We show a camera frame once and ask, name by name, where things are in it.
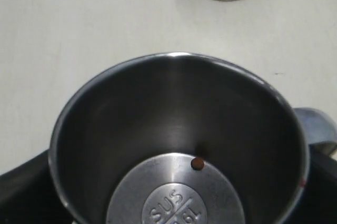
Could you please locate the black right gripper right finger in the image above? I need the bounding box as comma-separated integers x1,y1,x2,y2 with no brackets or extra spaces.
286,148,336,224

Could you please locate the steel mug with handle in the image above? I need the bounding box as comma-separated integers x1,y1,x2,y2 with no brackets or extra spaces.
48,52,336,223

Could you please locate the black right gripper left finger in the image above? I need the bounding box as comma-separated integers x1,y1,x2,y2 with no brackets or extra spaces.
1,150,73,223

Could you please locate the brown pellet inside mug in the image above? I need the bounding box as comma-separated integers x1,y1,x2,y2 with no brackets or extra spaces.
191,157,204,171

